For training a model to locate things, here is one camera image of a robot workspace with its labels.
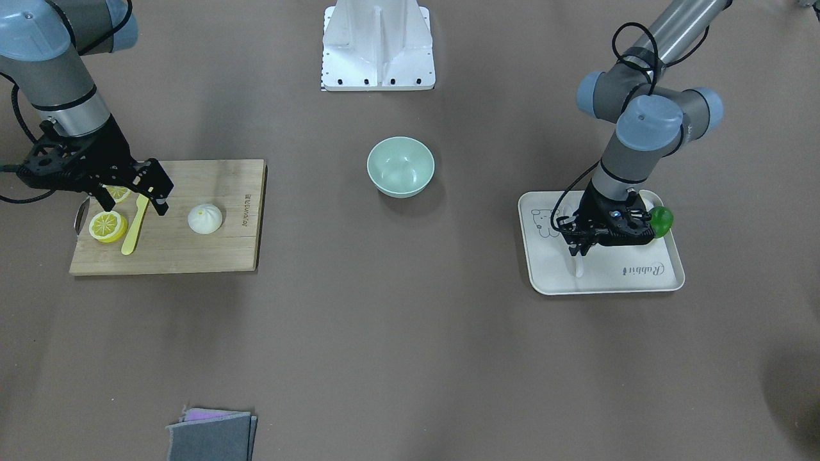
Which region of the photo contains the lemon slice front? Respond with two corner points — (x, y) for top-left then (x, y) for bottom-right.
(87, 211), (129, 244)

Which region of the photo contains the bamboo cutting board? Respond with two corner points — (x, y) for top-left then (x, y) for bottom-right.
(69, 159), (267, 275)

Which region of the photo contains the lemon slice back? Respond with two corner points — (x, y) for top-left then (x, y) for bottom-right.
(104, 186), (133, 204)

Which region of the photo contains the white rabbit tray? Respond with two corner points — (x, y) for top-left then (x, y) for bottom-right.
(518, 191), (685, 295)

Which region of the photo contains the yellow plastic knife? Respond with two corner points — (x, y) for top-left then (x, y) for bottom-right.
(121, 195), (150, 255)

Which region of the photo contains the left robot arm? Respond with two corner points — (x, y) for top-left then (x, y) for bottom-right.
(550, 1), (730, 257)

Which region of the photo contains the green toy pepper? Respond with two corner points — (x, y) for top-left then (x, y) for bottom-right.
(648, 206), (675, 239)

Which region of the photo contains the white steamed bun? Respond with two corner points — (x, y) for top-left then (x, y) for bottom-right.
(187, 202), (224, 234)

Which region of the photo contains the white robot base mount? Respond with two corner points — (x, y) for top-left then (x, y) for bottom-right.
(320, 1), (436, 92)

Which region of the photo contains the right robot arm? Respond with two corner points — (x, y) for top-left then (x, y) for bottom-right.
(1, 1), (174, 215)

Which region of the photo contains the grey folded cloth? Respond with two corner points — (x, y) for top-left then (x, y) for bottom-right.
(166, 408), (258, 460)

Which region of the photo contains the lemon slice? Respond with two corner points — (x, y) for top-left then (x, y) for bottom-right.
(104, 186), (133, 204)
(87, 211), (129, 244)

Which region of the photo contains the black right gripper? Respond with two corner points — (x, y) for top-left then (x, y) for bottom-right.
(17, 116), (174, 216)

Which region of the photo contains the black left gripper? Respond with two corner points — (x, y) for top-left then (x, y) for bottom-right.
(556, 184), (653, 257)

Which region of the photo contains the mint green bowl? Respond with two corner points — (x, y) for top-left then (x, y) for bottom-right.
(366, 136), (436, 198)

